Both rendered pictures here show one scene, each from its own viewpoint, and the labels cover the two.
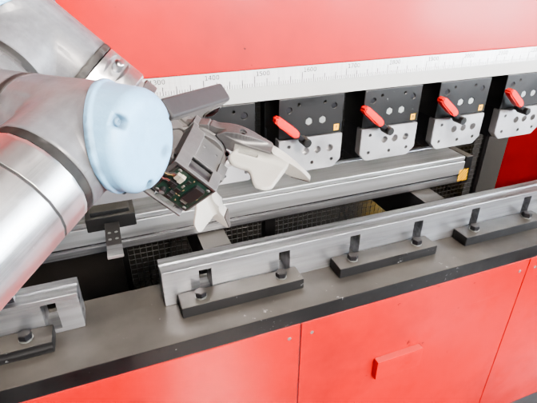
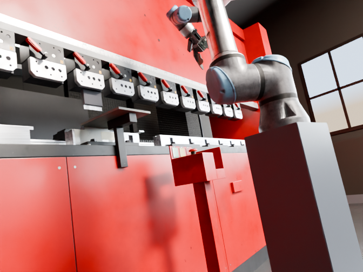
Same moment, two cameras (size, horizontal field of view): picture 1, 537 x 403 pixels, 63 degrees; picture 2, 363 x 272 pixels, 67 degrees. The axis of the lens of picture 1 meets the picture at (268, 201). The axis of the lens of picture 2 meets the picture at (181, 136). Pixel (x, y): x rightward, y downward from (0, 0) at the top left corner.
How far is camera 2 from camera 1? 1.51 m
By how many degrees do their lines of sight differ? 50
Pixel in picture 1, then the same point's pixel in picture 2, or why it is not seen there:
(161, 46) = (155, 60)
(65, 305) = (135, 137)
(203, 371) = not seen: hidden behind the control
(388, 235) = (213, 142)
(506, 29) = not seen: hidden behind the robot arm
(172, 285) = (163, 140)
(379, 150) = (203, 108)
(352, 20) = (188, 69)
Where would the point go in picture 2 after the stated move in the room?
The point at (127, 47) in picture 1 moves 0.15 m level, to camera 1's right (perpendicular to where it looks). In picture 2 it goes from (149, 58) to (170, 60)
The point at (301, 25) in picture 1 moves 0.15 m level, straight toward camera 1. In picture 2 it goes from (180, 67) to (190, 57)
